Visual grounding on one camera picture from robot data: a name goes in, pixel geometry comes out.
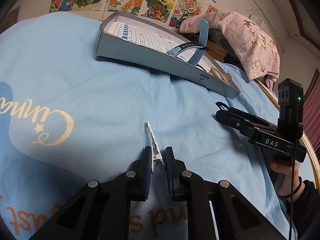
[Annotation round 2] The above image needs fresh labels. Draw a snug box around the black hair tie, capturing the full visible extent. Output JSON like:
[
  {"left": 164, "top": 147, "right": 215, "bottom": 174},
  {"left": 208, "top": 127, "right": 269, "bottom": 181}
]
[{"left": 216, "top": 101, "right": 230, "bottom": 112}]

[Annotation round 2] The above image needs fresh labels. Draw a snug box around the person's right hand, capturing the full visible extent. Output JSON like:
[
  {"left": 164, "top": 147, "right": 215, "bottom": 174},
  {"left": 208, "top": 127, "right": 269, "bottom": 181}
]
[{"left": 270, "top": 161, "right": 305, "bottom": 201}]

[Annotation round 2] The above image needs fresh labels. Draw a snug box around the pink curtain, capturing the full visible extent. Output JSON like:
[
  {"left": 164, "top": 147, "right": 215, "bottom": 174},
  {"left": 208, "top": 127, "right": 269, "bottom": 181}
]
[{"left": 303, "top": 77, "right": 320, "bottom": 152}]

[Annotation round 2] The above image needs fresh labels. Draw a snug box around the pink floral blanket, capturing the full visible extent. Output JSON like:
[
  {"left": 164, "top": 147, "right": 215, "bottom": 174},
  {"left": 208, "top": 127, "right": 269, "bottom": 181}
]
[{"left": 179, "top": 12, "right": 280, "bottom": 90}]

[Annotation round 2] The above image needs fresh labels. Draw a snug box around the light blue cartoon bedsheet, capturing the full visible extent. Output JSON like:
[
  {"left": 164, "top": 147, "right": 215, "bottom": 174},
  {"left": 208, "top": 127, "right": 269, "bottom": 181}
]
[{"left": 1, "top": 12, "right": 298, "bottom": 239}]

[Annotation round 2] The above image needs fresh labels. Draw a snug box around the grey shallow cardboard box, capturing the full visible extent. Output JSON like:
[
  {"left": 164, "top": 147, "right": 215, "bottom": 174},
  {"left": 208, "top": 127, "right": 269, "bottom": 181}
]
[{"left": 96, "top": 12, "right": 240, "bottom": 99}]

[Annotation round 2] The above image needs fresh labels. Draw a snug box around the brown wooden door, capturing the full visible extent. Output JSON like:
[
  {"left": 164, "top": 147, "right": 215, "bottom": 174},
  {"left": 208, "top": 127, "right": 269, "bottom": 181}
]
[{"left": 0, "top": 7, "right": 20, "bottom": 34}]

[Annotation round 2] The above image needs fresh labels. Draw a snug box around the black camera module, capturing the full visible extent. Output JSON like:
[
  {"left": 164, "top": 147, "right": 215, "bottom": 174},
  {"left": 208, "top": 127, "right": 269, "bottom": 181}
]
[{"left": 278, "top": 78, "right": 303, "bottom": 141}]

